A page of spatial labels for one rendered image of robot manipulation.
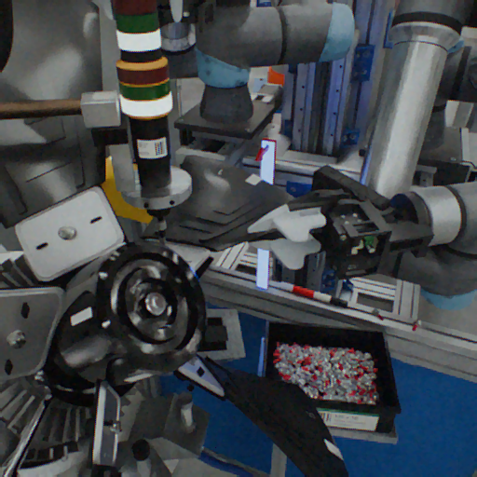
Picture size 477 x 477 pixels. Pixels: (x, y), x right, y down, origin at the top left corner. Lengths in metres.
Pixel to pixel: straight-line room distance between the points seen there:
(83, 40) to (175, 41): 0.65
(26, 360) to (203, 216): 0.27
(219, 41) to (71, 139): 0.26
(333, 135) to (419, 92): 0.62
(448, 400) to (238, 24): 0.81
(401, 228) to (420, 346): 0.41
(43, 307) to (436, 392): 0.84
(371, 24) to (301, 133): 0.32
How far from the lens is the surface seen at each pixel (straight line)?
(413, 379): 1.05
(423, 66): 0.73
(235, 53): 0.66
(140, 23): 0.40
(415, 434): 1.19
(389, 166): 0.71
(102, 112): 0.42
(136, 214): 0.96
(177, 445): 0.67
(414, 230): 0.59
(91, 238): 0.46
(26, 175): 0.48
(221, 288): 1.01
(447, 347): 0.95
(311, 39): 0.69
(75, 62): 0.53
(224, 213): 0.59
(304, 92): 1.30
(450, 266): 0.70
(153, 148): 0.43
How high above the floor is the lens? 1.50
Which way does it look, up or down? 36 degrees down
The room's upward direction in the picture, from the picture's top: straight up
